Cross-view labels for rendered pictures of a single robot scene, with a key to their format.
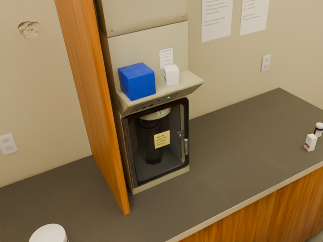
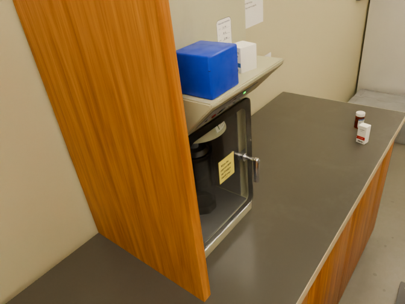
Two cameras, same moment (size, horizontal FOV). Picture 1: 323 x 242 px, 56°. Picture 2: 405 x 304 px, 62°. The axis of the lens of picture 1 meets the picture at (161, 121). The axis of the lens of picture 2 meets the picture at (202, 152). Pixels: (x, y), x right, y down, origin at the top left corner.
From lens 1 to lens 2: 57 cm
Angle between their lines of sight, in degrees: 19
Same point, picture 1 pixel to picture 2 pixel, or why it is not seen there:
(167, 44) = (225, 11)
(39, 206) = not seen: outside the picture
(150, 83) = (232, 65)
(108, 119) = (181, 140)
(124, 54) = (176, 27)
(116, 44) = not seen: hidden behind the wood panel
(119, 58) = not seen: hidden behind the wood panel
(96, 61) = (163, 24)
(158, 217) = (254, 284)
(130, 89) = (212, 78)
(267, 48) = (266, 45)
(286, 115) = (312, 116)
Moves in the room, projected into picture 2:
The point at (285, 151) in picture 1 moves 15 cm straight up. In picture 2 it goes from (341, 151) to (345, 120)
